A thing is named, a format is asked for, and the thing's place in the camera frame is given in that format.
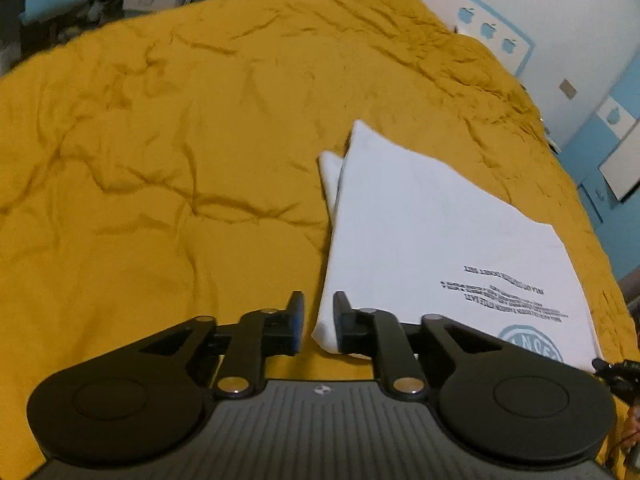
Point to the wall switch plate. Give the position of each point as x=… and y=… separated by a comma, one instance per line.
x=567, y=89

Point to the yellow blanket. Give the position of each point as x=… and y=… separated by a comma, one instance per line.
x=175, y=135

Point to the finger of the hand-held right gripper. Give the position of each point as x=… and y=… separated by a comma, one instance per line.
x=617, y=372

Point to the white long-sleeve sweatshirt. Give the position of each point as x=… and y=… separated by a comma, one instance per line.
x=430, y=240

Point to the white and blue headboard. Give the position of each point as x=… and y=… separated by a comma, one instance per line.
x=480, y=15

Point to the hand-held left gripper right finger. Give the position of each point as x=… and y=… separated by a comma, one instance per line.
x=342, y=325

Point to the blue and white wardrobe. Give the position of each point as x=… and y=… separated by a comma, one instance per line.
x=600, y=150

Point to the wardrobe mirror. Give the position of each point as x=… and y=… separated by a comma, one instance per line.
x=625, y=170

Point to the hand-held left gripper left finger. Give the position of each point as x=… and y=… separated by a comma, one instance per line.
x=298, y=325

